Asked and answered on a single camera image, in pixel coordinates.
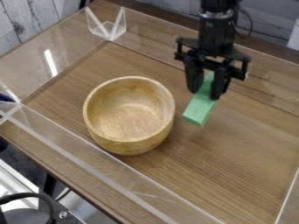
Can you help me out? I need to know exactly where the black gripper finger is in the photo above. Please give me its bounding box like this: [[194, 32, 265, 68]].
[[209, 67, 231, 101], [184, 56, 204, 94]]

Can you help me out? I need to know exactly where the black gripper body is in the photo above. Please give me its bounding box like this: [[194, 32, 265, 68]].
[[173, 10, 251, 81]]

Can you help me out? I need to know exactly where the green rectangular block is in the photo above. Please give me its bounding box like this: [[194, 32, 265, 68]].
[[181, 72, 217, 126]]

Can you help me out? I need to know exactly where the brown wooden bowl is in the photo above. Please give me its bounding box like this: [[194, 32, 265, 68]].
[[82, 76, 174, 156]]

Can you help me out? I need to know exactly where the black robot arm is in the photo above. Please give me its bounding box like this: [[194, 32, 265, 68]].
[[173, 0, 251, 101]]

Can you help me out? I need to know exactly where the black table leg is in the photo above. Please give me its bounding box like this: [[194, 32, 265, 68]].
[[42, 174, 57, 196]]

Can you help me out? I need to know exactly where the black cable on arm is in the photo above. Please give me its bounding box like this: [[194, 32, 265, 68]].
[[235, 5, 255, 38]]

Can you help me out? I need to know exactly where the clear acrylic enclosure wall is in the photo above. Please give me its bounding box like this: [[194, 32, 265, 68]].
[[0, 0, 299, 224]]

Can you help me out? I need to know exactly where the black cable bottom left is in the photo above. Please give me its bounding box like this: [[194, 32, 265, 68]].
[[0, 192, 57, 224]]

